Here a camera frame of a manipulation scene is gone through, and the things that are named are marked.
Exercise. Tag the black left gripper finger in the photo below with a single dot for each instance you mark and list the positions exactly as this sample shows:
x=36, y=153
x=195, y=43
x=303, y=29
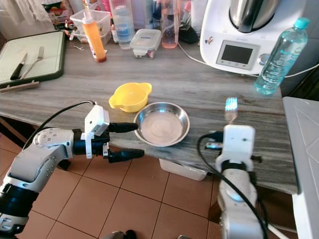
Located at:
x=123, y=127
x=126, y=155

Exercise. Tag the silver metal fork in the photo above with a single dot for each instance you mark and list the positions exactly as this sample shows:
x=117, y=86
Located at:
x=35, y=60
x=231, y=109

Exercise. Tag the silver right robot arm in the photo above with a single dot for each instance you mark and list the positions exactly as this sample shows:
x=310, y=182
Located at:
x=239, y=204

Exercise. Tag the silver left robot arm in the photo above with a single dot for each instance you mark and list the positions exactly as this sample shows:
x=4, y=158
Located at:
x=35, y=164

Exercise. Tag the yellow plastic bowl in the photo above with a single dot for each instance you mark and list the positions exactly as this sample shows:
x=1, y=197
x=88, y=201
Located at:
x=128, y=95

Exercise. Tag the stainless steel bowl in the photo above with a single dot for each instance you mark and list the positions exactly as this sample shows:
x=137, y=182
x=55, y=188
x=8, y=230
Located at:
x=162, y=127

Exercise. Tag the white plastic tray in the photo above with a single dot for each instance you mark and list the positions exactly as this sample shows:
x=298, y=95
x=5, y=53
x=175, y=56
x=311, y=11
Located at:
x=184, y=170

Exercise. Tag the grey wooden counter table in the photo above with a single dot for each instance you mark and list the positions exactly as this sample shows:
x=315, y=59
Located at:
x=204, y=84

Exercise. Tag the dark robot foot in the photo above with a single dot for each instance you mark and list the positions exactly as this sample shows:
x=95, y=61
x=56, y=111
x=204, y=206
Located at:
x=124, y=235

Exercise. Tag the small lidded food container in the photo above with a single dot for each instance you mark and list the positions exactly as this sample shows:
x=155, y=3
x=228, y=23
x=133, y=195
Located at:
x=145, y=42

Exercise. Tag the orange sauce squeeze bottle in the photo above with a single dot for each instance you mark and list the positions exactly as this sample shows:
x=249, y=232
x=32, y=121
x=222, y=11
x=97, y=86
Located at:
x=94, y=42

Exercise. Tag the clear plastic bottle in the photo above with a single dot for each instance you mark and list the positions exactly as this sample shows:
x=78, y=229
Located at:
x=123, y=27

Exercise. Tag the green rimmed cutting board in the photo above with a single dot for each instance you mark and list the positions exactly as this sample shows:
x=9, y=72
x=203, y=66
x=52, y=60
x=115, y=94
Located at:
x=52, y=55

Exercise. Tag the small wooden strip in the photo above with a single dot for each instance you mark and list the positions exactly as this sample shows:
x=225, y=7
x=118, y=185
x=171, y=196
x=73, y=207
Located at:
x=20, y=86

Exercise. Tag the blue plastic water bottle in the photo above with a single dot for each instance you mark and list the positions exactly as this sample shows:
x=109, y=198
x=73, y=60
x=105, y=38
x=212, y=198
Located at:
x=281, y=57

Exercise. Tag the pink transparent pitcher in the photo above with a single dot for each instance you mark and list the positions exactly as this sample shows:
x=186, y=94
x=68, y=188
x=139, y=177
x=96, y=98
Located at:
x=170, y=30

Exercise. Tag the small black object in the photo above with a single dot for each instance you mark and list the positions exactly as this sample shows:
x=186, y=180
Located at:
x=188, y=35

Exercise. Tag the white kitchen cooking machine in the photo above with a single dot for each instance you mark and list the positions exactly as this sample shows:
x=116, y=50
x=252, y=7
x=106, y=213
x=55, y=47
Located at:
x=217, y=30

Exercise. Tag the clear plastic storage box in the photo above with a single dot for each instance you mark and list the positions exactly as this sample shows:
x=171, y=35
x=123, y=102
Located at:
x=78, y=25

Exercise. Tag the printed snack bag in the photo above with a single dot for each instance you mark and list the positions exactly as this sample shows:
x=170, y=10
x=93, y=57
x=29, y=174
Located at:
x=56, y=11

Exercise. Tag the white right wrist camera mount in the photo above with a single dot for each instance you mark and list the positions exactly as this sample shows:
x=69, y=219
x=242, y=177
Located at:
x=237, y=144

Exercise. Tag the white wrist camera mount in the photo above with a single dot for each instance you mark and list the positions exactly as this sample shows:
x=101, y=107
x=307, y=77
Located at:
x=97, y=122
x=237, y=144

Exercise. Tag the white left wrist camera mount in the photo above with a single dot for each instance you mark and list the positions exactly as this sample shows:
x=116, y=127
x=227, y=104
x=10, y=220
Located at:
x=97, y=122

